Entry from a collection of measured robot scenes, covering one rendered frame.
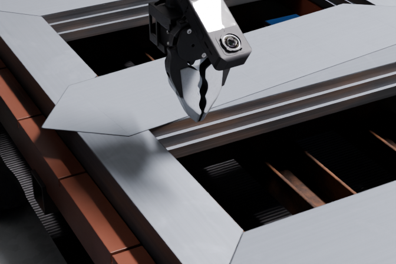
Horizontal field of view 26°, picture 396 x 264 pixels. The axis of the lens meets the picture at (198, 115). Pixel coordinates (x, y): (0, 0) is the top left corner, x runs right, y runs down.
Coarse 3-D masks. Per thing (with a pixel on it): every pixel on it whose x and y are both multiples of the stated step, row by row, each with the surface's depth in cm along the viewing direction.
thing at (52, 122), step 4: (48, 116) 123; (52, 116) 123; (48, 120) 122; (52, 120) 122; (56, 120) 122; (60, 120) 122; (44, 124) 121; (48, 124) 121; (52, 124) 121; (56, 124) 121; (60, 124) 121; (64, 124) 121; (48, 128) 120; (52, 128) 120; (56, 128) 120; (60, 128) 120; (64, 128) 120; (68, 128) 120
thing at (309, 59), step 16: (256, 32) 148; (272, 32) 148; (288, 32) 148; (272, 48) 142; (288, 48) 142; (304, 48) 142; (320, 48) 142; (304, 64) 137; (320, 64) 137; (336, 64) 137
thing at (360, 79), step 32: (128, 0) 161; (224, 0) 170; (256, 0) 174; (320, 0) 171; (352, 0) 164; (64, 32) 156; (96, 32) 159; (352, 64) 137; (384, 64) 137; (32, 96) 136; (256, 96) 128; (288, 96) 130; (320, 96) 132; (352, 96) 135; (384, 96) 138; (160, 128) 121; (192, 128) 123; (224, 128) 126; (256, 128) 128; (96, 160) 114; (128, 224) 108; (160, 256) 101
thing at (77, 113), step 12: (72, 96) 128; (60, 108) 125; (72, 108) 125; (84, 108) 125; (96, 108) 125; (72, 120) 122; (84, 120) 122; (96, 120) 122; (108, 120) 122; (84, 132) 119; (96, 132) 119; (108, 132) 119; (120, 132) 119
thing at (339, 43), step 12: (276, 24) 151; (288, 24) 151; (300, 24) 151; (312, 24) 151; (324, 24) 151; (300, 36) 146; (312, 36) 146; (324, 36) 146; (336, 36) 146; (348, 36) 146; (324, 48) 142; (336, 48) 142; (348, 48) 142; (360, 48) 142; (372, 48) 142; (348, 60) 138
